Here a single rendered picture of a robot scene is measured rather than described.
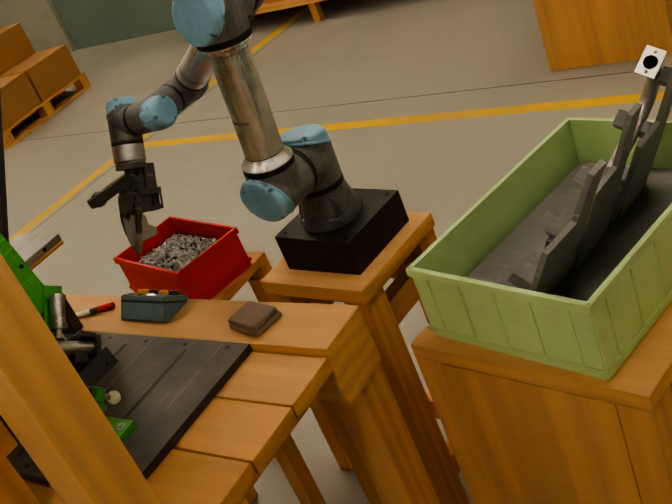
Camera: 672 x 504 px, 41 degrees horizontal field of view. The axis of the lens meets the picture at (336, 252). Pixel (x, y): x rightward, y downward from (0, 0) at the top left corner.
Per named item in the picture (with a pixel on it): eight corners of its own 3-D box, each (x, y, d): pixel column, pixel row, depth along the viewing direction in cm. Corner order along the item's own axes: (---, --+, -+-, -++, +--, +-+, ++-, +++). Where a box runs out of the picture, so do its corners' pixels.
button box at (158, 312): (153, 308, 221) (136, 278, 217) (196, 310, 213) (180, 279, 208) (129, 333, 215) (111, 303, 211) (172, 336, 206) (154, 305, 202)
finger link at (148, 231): (162, 250, 210) (156, 211, 210) (140, 253, 207) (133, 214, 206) (157, 250, 213) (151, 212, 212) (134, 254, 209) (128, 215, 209)
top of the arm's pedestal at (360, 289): (336, 221, 238) (331, 209, 236) (436, 224, 218) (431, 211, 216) (265, 294, 219) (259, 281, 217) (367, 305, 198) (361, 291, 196)
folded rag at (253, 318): (229, 329, 193) (224, 319, 191) (255, 307, 197) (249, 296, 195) (258, 338, 186) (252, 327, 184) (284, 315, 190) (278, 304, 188)
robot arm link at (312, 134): (351, 165, 208) (333, 114, 201) (322, 197, 199) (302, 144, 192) (311, 166, 215) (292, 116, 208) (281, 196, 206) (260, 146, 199)
